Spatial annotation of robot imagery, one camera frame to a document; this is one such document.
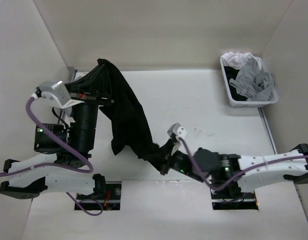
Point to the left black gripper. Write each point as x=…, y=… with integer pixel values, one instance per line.
x=92, y=99

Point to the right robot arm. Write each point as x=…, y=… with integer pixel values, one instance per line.
x=234, y=175

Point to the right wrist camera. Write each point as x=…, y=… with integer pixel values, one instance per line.
x=178, y=130

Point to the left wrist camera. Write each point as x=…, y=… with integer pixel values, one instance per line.
x=55, y=94

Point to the black tank top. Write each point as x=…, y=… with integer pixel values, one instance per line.
x=117, y=101

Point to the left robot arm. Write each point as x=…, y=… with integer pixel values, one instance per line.
x=62, y=164

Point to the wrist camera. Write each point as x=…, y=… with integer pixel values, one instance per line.
x=178, y=130
x=55, y=94

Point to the white garment in basket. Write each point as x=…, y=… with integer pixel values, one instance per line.
x=238, y=60

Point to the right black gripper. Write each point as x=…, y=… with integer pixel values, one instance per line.
x=167, y=162

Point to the white laundry basket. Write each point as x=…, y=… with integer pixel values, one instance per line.
x=273, y=98

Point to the grey garment in basket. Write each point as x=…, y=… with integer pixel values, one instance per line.
x=252, y=83

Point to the black garment in basket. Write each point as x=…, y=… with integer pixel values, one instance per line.
x=231, y=73

